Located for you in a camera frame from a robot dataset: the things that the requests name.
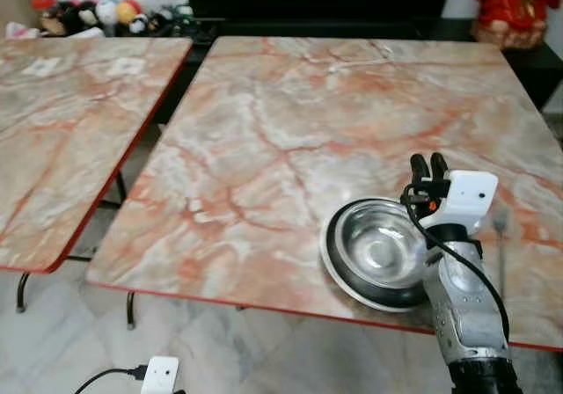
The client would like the white round plush toy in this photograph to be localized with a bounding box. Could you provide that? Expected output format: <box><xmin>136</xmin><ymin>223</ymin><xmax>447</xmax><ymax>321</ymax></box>
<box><xmin>95</xmin><ymin>0</ymin><xmax>120</xmax><ymax>26</ymax></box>

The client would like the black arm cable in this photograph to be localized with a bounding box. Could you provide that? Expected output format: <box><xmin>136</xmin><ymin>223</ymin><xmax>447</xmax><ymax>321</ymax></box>
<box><xmin>401</xmin><ymin>183</ymin><xmax>513</xmax><ymax>364</ymax></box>
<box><xmin>74</xmin><ymin>365</ymin><xmax>148</xmax><ymax>394</ymax></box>

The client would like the red plush figure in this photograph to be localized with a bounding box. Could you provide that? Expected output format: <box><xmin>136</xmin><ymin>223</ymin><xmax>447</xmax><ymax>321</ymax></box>
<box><xmin>472</xmin><ymin>0</ymin><xmax>563</xmax><ymax>51</ymax></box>

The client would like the yellow orange plush toy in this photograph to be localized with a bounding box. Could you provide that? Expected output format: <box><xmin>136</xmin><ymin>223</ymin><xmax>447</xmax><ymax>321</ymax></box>
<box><xmin>116</xmin><ymin>0</ymin><xmax>143</xmax><ymax>25</ymax></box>

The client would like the black metal table leg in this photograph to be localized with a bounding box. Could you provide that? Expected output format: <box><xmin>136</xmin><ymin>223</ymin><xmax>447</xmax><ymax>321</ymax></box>
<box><xmin>15</xmin><ymin>271</ymin><xmax>30</xmax><ymax>315</ymax></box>
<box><xmin>125</xmin><ymin>290</ymin><xmax>138</xmax><ymax>330</ymax></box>

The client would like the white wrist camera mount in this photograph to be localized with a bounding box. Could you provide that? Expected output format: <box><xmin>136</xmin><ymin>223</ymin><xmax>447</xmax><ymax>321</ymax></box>
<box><xmin>420</xmin><ymin>171</ymin><xmax>499</xmax><ymax>230</ymax></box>
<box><xmin>141</xmin><ymin>356</ymin><xmax>180</xmax><ymax>394</ymax></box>

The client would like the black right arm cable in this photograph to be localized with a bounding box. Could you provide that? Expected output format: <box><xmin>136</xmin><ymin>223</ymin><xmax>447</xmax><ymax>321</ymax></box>
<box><xmin>401</xmin><ymin>183</ymin><xmax>513</xmax><ymax>364</ymax></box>

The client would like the stainless steel bowl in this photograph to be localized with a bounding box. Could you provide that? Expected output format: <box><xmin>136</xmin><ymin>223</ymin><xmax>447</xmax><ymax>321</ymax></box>
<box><xmin>319</xmin><ymin>197</ymin><xmax>441</xmax><ymax>313</ymax></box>

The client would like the dark brown monkey plush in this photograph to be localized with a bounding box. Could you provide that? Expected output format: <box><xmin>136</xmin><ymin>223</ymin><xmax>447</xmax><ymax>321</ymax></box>
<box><xmin>39</xmin><ymin>2</ymin><xmax>78</xmax><ymax>37</ymax></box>

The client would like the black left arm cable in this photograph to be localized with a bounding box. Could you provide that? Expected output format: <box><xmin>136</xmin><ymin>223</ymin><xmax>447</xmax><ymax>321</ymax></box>
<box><xmin>74</xmin><ymin>365</ymin><xmax>148</xmax><ymax>394</ymax></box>

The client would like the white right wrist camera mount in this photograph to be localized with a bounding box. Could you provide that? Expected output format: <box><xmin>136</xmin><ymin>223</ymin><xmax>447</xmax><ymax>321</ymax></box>
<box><xmin>420</xmin><ymin>171</ymin><xmax>499</xmax><ymax>230</ymax></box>

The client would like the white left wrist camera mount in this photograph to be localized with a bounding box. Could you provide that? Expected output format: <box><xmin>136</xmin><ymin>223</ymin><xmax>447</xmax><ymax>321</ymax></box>
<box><xmin>141</xmin><ymin>356</ymin><xmax>180</xmax><ymax>394</ymax></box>

